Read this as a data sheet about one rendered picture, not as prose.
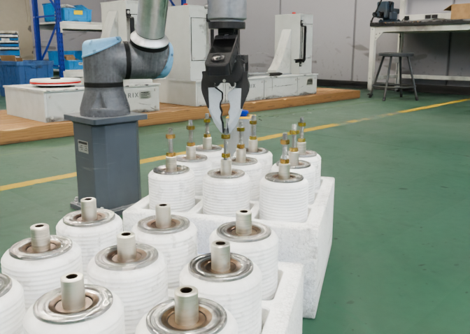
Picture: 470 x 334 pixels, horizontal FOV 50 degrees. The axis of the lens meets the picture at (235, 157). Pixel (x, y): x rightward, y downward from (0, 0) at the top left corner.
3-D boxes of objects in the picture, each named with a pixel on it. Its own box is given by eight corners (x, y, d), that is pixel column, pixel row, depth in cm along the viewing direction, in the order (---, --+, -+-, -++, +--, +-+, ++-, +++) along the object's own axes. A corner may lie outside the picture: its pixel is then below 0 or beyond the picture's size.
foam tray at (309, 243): (126, 293, 105) (122, 211, 101) (191, 230, 141) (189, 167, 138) (315, 320, 95) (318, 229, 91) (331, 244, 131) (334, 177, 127)
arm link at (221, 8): (243, -4, 91) (199, -4, 93) (243, 22, 92) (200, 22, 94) (249, 0, 99) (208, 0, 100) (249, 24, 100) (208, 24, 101)
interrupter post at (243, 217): (233, 236, 69) (233, 213, 68) (237, 230, 71) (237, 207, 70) (250, 237, 68) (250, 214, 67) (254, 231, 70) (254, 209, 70)
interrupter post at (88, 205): (77, 222, 74) (76, 200, 74) (86, 216, 77) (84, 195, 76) (92, 223, 74) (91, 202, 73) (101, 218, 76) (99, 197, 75)
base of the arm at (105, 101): (70, 114, 155) (68, 81, 153) (113, 110, 166) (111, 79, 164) (96, 118, 145) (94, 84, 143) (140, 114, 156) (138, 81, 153)
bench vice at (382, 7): (387, 24, 540) (388, 0, 534) (402, 23, 528) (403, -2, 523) (367, 22, 511) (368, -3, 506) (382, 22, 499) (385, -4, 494)
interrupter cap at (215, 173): (232, 182, 97) (232, 178, 96) (199, 177, 100) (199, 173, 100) (251, 173, 103) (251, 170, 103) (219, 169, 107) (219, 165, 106)
